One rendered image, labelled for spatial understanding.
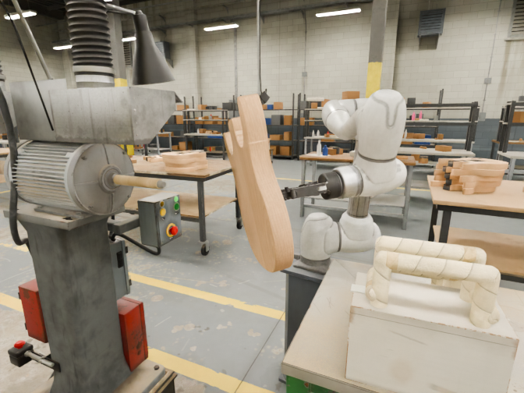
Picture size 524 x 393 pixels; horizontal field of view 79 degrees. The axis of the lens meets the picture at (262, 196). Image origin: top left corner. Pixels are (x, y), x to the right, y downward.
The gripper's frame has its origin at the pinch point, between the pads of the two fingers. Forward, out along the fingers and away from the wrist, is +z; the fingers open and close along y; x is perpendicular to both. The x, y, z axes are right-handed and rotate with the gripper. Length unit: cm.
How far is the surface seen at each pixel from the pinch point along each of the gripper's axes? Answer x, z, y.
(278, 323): -98, -29, 139
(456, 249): -15.3, -27.5, -30.6
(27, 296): -24, 88, 66
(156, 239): -11, 35, 58
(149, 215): -1, 36, 57
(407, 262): -14.7, -15.1, -32.2
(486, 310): -24, -25, -38
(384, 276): -17.1, -11.8, -29.4
